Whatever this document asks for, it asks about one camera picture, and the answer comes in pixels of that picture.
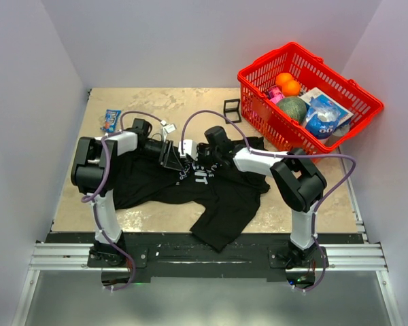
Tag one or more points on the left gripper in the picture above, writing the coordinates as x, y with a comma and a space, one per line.
171, 160

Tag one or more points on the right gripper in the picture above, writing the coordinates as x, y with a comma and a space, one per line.
200, 147

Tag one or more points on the black printed t-shirt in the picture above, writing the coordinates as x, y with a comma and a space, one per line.
230, 198

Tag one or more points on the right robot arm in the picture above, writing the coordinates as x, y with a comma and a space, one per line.
299, 182

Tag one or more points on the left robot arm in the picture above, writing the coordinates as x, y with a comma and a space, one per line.
95, 170

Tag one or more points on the blue candy packet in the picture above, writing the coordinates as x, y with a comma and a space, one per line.
111, 119

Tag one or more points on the pink be you box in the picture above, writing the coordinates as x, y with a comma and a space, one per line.
274, 94

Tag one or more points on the green netted melon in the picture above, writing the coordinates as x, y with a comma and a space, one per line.
294, 107

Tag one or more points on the red plastic shopping basket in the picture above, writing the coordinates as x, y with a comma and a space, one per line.
310, 71

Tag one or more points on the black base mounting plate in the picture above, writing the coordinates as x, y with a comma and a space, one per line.
249, 256

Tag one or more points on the lower orange fruit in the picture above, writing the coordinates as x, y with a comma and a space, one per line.
291, 88

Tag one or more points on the orange fruit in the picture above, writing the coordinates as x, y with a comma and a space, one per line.
291, 88
282, 79

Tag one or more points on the upper orange fruit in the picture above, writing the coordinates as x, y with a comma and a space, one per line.
282, 79

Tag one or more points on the blue plastic package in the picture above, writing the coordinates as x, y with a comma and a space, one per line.
321, 121

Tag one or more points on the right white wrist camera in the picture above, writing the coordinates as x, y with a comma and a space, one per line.
188, 149

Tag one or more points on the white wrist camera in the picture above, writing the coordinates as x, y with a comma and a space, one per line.
167, 129
188, 149

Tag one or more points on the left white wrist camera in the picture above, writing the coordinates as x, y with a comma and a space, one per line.
167, 129

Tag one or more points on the black wire frame cube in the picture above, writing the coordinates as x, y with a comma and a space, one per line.
231, 110

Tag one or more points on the aluminium rail frame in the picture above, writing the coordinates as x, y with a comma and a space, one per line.
182, 281

